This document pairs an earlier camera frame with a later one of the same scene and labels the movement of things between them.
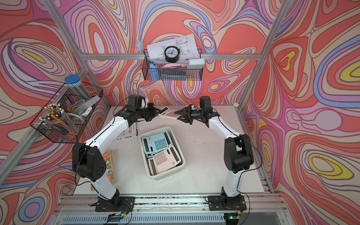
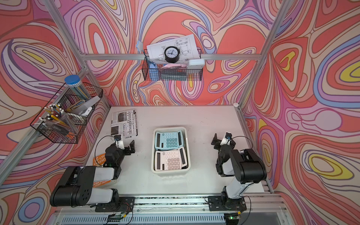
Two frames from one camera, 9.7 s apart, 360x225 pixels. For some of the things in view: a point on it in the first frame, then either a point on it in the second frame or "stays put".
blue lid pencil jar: (74, 81) stays put
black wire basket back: (154, 71) stays put
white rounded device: (196, 63) stays put
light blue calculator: (154, 143) -> (166, 140)
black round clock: (172, 54) stays put
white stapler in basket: (85, 108) stays put
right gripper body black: (194, 114) -> (217, 146)
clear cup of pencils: (53, 115) stays put
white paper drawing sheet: (187, 45) stays put
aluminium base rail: (261, 209) stays put
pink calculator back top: (168, 113) -> (168, 160)
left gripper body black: (147, 113) -> (120, 154)
